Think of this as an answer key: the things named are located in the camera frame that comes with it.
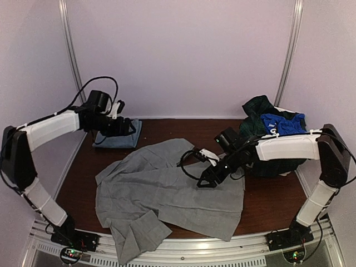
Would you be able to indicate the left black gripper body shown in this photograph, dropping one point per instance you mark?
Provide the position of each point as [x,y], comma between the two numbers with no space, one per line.
[108,129]

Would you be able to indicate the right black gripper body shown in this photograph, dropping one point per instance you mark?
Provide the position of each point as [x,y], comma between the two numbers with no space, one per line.
[234,164]

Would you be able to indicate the light blue denim skirt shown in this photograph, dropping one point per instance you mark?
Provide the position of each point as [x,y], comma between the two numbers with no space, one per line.
[119,142]

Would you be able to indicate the grey shirt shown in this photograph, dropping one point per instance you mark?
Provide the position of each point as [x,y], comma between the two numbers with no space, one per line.
[139,197]

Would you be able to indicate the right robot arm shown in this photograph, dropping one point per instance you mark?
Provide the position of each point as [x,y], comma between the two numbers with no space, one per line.
[324,173]

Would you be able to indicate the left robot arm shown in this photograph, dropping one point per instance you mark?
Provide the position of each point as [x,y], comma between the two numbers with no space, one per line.
[17,163]

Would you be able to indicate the dark green plaid garment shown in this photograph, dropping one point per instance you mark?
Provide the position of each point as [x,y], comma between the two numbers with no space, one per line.
[253,126]

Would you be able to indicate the blue cloth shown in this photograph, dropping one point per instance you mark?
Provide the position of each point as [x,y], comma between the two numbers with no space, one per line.
[275,124]

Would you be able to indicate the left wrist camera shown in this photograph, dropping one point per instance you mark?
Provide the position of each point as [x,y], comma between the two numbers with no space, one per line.
[116,109]

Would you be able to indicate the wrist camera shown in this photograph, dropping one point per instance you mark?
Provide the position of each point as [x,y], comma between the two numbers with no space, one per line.
[206,155]
[116,109]

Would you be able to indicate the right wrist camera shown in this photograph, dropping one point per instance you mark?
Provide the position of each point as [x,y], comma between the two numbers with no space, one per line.
[206,155]

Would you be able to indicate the aluminium front rail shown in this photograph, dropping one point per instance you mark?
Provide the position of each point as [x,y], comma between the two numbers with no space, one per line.
[245,250]

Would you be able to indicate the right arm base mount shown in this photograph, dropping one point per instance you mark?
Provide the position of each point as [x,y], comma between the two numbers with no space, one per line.
[292,240]

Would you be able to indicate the right aluminium post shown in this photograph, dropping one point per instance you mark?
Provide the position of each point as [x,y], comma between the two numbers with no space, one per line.
[291,47]

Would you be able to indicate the aluminium post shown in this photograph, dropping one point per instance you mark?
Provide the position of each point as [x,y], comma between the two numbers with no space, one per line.
[291,47]
[71,50]

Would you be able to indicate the left aluminium post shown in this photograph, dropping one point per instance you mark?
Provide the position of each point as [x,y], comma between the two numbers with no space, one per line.
[71,50]

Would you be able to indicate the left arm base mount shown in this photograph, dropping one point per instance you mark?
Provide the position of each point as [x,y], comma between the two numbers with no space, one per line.
[75,242]

